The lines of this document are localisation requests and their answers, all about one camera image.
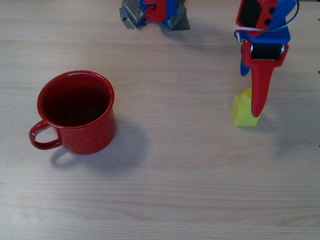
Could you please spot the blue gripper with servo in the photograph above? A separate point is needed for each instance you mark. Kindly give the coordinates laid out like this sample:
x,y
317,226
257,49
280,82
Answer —
x,y
266,52

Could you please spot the yellow-green toy block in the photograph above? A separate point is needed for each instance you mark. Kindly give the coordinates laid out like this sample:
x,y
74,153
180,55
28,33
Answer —
x,y
241,112

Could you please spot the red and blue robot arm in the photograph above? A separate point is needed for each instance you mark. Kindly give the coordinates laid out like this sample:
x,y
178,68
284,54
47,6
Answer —
x,y
156,12

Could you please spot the red enamel mug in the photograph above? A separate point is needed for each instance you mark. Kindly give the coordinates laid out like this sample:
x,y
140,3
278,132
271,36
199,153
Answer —
x,y
87,140

